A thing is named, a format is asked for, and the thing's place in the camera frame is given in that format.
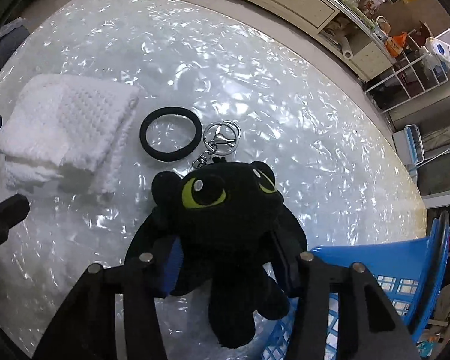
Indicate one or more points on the orange bag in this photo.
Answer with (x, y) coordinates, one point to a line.
(396, 44)

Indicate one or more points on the white metal shelf rack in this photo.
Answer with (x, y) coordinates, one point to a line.
(408, 78)

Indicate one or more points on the black plush toy with keyring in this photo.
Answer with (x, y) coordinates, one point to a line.
(225, 232)

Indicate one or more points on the white folded knitted towel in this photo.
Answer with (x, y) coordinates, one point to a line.
(60, 120)

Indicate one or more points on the grey blue cushioned chair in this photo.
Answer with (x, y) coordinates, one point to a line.
(7, 48)

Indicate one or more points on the white plastic bag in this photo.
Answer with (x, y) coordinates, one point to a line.
(444, 52)

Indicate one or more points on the blue and white storage box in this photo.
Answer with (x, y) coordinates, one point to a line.
(410, 144)

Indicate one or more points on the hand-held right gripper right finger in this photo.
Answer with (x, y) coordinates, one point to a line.
(341, 307)

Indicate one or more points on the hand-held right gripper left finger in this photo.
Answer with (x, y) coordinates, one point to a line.
(97, 307)

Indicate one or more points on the white paper roll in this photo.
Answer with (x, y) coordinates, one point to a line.
(347, 48)

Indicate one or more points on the blue plastic basket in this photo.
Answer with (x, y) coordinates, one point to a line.
(390, 258)

